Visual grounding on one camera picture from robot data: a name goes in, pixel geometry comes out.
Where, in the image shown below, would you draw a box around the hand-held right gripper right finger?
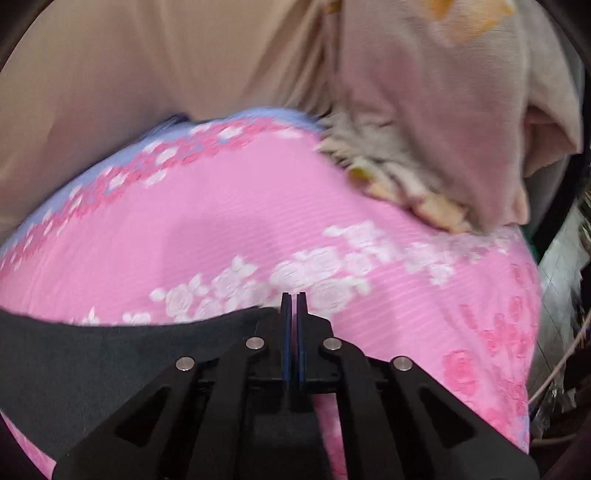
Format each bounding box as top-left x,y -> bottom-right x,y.
295,292 -> 541,480

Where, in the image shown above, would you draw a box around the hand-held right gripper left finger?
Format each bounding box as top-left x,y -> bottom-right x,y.
53,292 -> 294,480

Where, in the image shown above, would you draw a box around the dark grey pants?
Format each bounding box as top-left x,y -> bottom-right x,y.
0,305 -> 324,480

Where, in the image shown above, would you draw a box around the pink floral blanket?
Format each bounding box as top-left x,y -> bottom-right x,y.
0,108 -> 543,480

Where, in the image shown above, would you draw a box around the pale floral quilt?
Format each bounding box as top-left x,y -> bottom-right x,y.
314,0 -> 583,234

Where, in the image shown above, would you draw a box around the beige bed sheet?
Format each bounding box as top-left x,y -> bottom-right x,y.
0,0 -> 342,241

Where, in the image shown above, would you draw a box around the thin pink cable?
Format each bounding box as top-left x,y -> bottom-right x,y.
529,318 -> 591,406

